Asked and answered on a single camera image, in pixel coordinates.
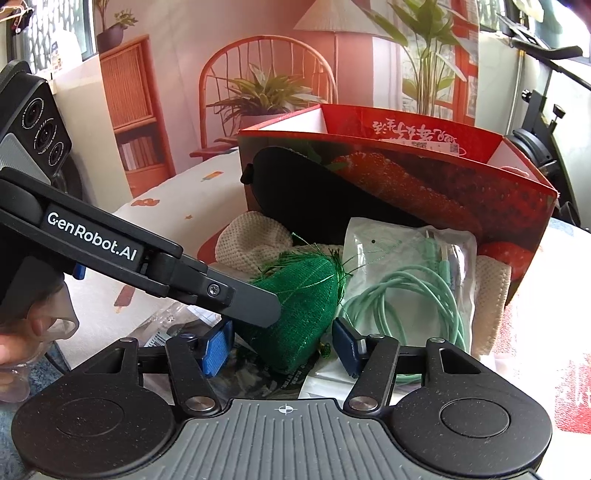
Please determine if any white washing machine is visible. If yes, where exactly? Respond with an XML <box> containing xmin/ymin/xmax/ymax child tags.
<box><xmin>28</xmin><ymin>34</ymin><xmax>132</xmax><ymax>208</ymax></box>

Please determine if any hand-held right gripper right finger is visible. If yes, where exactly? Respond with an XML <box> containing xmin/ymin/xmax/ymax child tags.
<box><xmin>332</xmin><ymin>318</ymin><xmax>483</xmax><ymax>411</ymax></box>

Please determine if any white packet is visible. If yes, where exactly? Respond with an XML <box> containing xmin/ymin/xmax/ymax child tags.
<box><xmin>298</xmin><ymin>364</ymin><xmax>421</xmax><ymax>402</ymax></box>

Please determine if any black eye mask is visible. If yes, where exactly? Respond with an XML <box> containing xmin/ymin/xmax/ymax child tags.
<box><xmin>240</xmin><ymin>147</ymin><xmax>467</xmax><ymax>259</ymax></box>

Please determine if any dark printed packet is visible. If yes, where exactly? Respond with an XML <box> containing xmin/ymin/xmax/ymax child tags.
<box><xmin>222</xmin><ymin>351</ymin><xmax>333</xmax><ymax>402</ymax></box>

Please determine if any window with patterned grille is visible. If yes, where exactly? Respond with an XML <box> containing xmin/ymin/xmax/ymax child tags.
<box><xmin>18</xmin><ymin>0</ymin><xmax>100</xmax><ymax>70</ymax></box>

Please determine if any black exercise bike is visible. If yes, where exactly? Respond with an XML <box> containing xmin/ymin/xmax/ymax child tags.
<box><xmin>501</xmin><ymin>18</ymin><xmax>591</xmax><ymax>227</ymax></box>

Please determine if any cream knit cloth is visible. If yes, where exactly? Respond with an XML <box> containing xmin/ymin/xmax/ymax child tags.
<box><xmin>213</xmin><ymin>211</ymin><xmax>514</xmax><ymax>358</ymax></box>

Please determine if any clear plastic packet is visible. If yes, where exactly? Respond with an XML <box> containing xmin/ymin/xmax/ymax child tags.
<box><xmin>143</xmin><ymin>305</ymin><xmax>222</xmax><ymax>349</ymax></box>

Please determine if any red cardboard box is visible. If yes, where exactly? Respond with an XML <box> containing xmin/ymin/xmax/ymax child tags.
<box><xmin>236</xmin><ymin>104</ymin><xmax>558</xmax><ymax>308</ymax></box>

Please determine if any white detergent bottle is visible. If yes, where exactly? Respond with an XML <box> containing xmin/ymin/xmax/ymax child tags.
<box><xmin>46</xmin><ymin>32</ymin><xmax>86</xmax><ymax>77</ymax></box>

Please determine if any person's left hand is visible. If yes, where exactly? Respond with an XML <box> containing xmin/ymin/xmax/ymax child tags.
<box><xmin>0</xmin><ymin>281</ymin><xmax>79</xmax><ymax>404</ymax></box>

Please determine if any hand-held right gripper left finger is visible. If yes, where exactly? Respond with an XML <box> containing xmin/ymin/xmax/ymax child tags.
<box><xmin>85</xmin><ymin>318</ymin><xmax>235</xmax><ymax>414</ymax></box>

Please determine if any printed tablecloth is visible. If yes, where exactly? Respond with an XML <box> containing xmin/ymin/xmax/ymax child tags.
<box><xmin>60</xmin><ymin>152</ymin><xmax>591</xmax><ymax>435</ymax></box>

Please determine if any packaged green cable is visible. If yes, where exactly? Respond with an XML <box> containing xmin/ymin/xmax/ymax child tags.
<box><xmin>339</xmin><ymin>216</ymin><xmax>478</xmax><ymax>386</ymax></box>

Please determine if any green mesh pouch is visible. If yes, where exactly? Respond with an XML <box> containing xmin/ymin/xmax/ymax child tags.
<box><xmin>239</xmin><ymin>233</ymin><xmax>358</xmax><ymax>374</ymax></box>

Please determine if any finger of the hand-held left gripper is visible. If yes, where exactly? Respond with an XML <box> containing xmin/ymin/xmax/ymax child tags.
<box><xmin>143</xmin><ymin>251</ymin><xmax>283</xmax><ymax>329</ymax></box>

